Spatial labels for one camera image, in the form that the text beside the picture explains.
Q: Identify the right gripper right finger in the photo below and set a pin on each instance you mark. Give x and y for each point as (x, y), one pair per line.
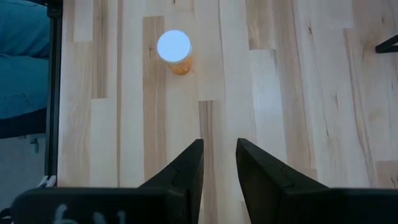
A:
(295, 205)

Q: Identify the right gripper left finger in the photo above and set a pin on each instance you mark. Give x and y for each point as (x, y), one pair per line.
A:
(149, 205)

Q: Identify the orange pill bottle white cap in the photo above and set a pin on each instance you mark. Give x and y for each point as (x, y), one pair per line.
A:
(174, 46)

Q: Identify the wooden shelf black legs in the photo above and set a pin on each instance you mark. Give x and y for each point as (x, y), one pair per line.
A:
(388, 47)

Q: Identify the black chair seat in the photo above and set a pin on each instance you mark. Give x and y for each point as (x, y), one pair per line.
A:
(18, 126)

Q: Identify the blue cloth at left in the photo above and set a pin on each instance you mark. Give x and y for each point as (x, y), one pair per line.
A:
(21, 77)

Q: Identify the black aluminium table frame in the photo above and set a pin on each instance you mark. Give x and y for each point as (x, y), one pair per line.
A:
(54, 93)

